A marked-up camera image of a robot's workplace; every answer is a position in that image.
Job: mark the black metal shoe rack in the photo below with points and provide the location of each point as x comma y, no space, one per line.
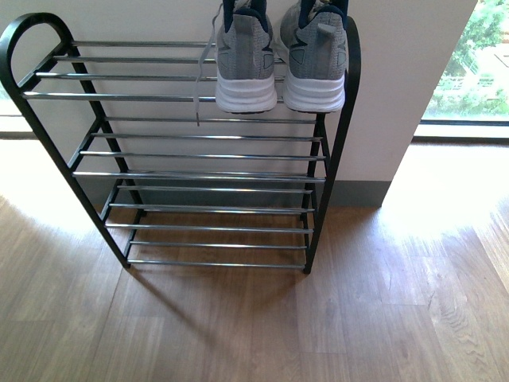
163,185

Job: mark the grey sneaker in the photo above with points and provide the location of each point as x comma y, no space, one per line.
311,40
244,58

